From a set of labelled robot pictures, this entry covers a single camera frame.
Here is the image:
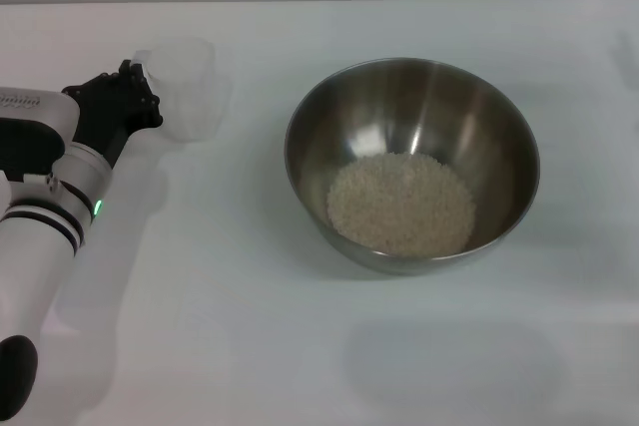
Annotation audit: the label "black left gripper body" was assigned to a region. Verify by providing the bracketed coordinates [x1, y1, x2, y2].
[71, 90, 152, 169]

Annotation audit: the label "stainless steel mixing bowl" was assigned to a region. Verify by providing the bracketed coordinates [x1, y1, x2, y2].
[284, 57, 542, 275]

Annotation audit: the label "clear plastic measuring cup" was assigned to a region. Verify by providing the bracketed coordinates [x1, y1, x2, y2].
[132, 35, 234, 145]

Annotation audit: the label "white rice grains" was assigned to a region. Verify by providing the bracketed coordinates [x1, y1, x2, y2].
[325, 152, 476, 258]

